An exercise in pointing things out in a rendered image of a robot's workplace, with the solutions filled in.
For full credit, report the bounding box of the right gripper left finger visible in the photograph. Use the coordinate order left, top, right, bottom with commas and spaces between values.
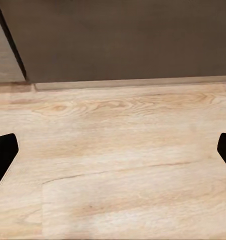
0, 133, 19, 182

